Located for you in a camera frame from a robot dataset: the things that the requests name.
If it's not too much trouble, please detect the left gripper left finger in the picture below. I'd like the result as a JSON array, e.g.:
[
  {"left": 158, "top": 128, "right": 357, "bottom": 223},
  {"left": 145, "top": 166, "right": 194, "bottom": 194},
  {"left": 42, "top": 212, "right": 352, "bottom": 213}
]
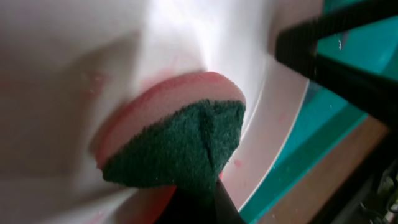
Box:
[{"left": 154, "top": 187, "right": 215, "bottom": 224}]

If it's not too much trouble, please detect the orange and green sponge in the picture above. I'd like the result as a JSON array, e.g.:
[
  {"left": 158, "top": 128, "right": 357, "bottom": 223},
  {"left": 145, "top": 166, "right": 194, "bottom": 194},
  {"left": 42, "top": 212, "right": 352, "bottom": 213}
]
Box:
[{"left": 95, "top": 72, "right": 246, "bottom": 194}]

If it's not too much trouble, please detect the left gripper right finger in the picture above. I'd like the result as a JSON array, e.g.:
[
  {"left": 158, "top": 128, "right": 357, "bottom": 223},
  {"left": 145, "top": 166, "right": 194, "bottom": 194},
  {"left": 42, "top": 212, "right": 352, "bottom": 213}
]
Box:
[{"left": 215, "top": 179, "right": 245, "bottom": 224}]

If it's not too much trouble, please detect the teal plastic tray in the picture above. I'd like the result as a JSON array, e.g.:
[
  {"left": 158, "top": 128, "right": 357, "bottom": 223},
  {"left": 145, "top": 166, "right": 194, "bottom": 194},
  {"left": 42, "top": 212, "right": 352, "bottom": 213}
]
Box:
[{"left": 240, "top": 16, "right": 397, "bottom": 223}]

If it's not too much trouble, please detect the white plate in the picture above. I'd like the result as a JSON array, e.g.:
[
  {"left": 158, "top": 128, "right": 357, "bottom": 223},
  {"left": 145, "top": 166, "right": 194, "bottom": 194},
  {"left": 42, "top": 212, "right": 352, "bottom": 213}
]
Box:
[{"left": 1, "top": 0, "right": 323, "bottom": 223}]

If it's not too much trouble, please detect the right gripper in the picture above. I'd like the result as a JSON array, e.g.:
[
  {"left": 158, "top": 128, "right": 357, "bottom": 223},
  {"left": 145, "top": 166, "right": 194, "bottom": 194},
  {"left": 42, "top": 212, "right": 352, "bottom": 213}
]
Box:
[{"left": 275, "top": 0, "right": 397, "bottom": 130}]

